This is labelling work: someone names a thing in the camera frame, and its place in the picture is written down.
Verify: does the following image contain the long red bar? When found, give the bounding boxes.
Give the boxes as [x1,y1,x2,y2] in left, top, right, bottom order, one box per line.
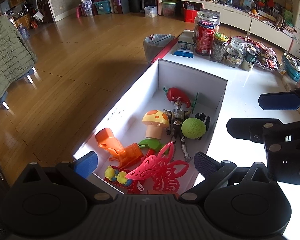
[150,39,179,64]

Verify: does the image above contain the olive green puffer jacket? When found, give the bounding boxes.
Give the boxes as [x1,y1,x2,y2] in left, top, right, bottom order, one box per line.
[0,15,38,109]

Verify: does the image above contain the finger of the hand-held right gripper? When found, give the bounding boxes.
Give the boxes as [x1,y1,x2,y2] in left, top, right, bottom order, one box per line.
[258,87,300,110]
[226,118,284,144]

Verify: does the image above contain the lined waste bin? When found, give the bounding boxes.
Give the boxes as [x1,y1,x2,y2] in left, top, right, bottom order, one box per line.
[143,34,176,64]

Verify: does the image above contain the green egg toy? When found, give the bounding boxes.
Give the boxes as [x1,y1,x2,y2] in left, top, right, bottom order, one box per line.
[181,118,206,139]

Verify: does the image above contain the dark blue robot figure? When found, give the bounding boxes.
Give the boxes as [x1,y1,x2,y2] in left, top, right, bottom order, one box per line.
[193,112,211,140]

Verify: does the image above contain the large glass jar silver lid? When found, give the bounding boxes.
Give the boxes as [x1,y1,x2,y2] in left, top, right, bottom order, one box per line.
[193,10,220,43]

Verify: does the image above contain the pink plastic butterfly toy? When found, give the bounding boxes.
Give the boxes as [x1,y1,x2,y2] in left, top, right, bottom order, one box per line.
[126,141,190,193]

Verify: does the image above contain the orange toy axe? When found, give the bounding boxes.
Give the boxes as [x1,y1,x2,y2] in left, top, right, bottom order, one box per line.
[95,128,147,168]

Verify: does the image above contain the large water bottle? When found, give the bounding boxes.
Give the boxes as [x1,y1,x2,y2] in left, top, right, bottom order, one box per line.
[17,24,30,40]

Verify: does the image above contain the red chili pepper toy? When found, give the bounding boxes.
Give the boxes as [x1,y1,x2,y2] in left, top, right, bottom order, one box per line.
[163,87,199,115]

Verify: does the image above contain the red toy train green aliens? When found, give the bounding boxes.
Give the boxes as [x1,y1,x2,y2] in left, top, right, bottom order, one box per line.
[104,165,144,194]

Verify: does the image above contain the long white low cabinet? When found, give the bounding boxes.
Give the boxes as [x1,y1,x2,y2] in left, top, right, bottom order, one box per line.
[157,0,294,52]

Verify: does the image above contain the toy hammer green head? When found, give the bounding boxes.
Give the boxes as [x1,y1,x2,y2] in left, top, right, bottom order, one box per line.
[138,139,165,152]

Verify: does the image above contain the silver armored action figure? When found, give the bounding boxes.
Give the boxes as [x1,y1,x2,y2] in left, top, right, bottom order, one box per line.
[163,97,194,162]

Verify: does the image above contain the nut jar yellow lid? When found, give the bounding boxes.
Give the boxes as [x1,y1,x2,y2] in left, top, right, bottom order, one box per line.
[210,32,229,62]

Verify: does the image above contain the white storage bin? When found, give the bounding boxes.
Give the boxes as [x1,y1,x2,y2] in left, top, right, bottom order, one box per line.
[144,5,158,18]

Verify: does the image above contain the tall red can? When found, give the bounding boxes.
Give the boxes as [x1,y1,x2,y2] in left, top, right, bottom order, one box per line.
[195,20,216,56]

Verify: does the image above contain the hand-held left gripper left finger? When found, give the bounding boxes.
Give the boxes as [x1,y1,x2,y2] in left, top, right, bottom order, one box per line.
[12,152,113,202]

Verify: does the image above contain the flat white box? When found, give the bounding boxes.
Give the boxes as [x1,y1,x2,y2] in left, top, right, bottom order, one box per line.
[177,41,194,52]

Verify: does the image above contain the teal storage box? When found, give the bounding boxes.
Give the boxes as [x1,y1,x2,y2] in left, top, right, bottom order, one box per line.
[94,0,112,15]

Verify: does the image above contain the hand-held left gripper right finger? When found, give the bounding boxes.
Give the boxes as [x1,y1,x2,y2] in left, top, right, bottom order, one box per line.
[178,152,280,202]

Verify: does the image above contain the yellow mushroom toy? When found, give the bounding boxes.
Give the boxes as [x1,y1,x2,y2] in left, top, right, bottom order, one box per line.
[142,109,170,139]

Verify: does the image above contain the green white coffee can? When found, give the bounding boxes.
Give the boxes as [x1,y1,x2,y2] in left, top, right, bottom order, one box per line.
[240,49,258,71]

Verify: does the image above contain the flat blue box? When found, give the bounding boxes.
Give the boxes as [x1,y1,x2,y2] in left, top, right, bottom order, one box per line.
[173,50,194,58]

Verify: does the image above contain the glass jar clear lid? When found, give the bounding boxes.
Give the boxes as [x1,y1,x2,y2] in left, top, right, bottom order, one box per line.
[224,37,246,68]

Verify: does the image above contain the teal tin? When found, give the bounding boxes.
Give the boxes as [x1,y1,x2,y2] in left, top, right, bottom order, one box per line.
[281,54,300,82]

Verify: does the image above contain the white cardboard box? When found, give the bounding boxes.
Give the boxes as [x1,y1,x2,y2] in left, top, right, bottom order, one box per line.
[72,59,228,195]

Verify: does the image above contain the tray of snack packets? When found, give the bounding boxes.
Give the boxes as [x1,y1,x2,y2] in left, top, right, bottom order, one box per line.
[242,36,280,72]

